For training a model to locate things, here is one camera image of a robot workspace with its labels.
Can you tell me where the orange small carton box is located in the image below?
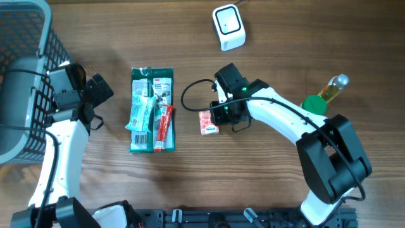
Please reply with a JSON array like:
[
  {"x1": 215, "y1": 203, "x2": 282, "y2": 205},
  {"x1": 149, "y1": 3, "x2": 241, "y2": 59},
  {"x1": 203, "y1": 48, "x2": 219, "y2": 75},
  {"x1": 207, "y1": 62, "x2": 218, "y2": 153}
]
[{"x1": 199, "y1": 111, "x2": 220, "y2": 136}]

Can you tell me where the green 3M product package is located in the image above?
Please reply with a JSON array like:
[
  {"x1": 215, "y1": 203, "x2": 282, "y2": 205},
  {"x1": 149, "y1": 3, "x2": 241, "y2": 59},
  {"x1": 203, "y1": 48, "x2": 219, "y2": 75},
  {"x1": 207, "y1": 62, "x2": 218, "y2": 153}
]
[{"x1": 129, "y1": 68, "x2": 175, "y2": 153}]

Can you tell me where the red stick sachet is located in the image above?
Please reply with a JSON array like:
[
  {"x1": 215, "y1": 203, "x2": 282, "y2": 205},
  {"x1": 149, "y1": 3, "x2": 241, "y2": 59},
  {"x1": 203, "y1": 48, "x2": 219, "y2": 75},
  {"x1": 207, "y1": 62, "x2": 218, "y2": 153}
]
[{"x1": 154, "y1": 104, "x2": 173, "y2": 152}]

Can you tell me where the small yellow oil bottle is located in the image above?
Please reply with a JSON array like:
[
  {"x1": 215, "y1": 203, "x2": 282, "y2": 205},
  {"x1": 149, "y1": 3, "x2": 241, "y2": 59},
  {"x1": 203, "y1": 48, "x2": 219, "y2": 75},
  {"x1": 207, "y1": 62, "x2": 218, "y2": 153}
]
[{"x1": 318, "y1": 74, "x2": 349, "y2": 103}]

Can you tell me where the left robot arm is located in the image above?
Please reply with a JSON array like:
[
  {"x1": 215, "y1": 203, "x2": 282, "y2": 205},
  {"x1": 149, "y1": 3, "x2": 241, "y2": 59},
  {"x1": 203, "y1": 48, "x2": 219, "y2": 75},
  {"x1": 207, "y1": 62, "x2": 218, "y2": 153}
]
[{"x1": 11, "y1": 63, "x2": 114, "y2": 227}]

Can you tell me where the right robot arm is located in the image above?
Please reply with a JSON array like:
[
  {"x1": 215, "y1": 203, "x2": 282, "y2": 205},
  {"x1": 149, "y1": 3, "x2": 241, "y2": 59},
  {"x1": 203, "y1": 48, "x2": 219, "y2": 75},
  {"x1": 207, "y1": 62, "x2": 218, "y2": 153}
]
[{"x1": 210, "y1": 63, "x2": 372, "y2": 227}]

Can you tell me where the white barcode scanner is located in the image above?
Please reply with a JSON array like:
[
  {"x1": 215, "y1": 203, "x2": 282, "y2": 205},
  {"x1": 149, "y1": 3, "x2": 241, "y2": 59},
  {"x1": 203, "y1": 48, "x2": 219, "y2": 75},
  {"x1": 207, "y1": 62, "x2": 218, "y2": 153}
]
[{"x1": 212, "y1": 4, "x2": 246, "y2": 51}]

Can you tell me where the teal wrapped packet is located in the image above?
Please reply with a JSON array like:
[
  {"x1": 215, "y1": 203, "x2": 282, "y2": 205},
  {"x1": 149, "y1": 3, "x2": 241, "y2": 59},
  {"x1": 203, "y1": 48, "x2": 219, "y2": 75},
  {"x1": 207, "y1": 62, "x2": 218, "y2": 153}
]
[{"x1": 125, "y1": 92, "x2": 157, "y2": 132}]

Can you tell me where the grey plastic shopping basket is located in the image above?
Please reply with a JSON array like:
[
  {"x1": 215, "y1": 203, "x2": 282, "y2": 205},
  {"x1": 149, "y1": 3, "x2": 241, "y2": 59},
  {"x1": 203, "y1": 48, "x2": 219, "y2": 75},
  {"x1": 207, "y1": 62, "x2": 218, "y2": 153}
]
[{"x1": 1, "y1": 0, "x2": 71, "y2": 163}]

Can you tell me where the left camera cable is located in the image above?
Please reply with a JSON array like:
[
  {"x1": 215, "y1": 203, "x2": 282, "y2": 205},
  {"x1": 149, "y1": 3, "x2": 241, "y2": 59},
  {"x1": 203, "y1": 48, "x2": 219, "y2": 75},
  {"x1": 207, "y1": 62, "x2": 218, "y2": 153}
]
[{"x1": 0, "y1": 69, "x2": 61, "y2": 228}]

